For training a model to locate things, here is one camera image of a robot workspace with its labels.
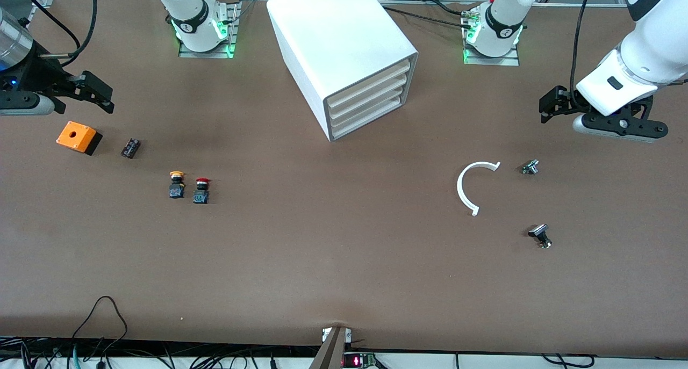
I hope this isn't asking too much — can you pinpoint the cream cabinet drawer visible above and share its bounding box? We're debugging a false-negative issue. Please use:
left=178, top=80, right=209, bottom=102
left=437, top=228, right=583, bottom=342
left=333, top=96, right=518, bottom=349
left=327, top=71, right=413, bottom=120
left=328, top=83, right=413, bottom=129
left=326, top=59, right=413, bottom=110
left=329, top=94, right=413, bottom=139

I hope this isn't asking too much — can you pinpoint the yellow push button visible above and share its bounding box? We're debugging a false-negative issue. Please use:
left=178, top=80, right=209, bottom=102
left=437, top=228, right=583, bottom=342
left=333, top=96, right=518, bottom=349
left=168, top=170, right=186, bottom=199

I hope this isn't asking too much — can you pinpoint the thin black cable loop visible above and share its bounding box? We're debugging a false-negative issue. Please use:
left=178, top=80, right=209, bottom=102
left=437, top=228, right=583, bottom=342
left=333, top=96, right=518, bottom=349
left=70, top=296, right=128, bottom=353

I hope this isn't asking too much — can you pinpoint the white drawer cabinet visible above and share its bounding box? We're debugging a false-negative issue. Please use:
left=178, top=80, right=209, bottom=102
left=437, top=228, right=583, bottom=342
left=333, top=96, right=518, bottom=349
left=266, top=0, right=419, bottom=142

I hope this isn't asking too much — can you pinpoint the orange button box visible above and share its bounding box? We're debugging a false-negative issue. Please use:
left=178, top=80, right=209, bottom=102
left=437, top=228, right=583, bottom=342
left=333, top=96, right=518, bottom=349
left=56, top=121, right=103, bottom=156

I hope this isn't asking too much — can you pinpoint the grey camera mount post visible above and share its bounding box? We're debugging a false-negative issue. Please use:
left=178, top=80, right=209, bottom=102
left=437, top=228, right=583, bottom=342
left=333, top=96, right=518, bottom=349
left=308, top=326, right=347, bottom=369

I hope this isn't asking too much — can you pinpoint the black table cable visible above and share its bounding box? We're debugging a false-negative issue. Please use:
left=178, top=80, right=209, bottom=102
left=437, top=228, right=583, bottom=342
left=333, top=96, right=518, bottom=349
left=381, top=0, right=479, bottom=30

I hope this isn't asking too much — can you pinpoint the circuit board with red display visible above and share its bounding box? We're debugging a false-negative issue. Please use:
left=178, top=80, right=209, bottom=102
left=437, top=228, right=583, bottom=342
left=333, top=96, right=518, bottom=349
left=343, top=352, right=377, bottom=368

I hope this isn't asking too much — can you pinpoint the white curved plastic arc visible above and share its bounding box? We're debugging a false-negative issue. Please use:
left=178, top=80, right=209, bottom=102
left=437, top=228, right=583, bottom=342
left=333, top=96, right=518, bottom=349
left=456, top=161, right=501, bottom=217

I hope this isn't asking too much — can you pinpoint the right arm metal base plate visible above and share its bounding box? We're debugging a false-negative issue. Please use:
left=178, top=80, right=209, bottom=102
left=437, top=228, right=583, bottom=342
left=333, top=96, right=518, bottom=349
left=177, top=1, right=240, bottom=59

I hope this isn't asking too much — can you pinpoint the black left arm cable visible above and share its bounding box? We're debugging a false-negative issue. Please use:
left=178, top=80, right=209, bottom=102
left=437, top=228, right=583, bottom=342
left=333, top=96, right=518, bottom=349
left=571, top=0, right=595, bottom=109

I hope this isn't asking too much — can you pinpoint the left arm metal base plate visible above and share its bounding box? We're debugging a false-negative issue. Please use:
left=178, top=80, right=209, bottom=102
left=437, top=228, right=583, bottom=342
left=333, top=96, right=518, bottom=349
left=462, top=12, right=521, bottom=67

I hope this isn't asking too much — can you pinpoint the tangle of black cables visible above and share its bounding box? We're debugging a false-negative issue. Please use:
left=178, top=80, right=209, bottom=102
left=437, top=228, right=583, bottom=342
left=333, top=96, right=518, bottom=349
left=0, top=337, right=323, bottom=369

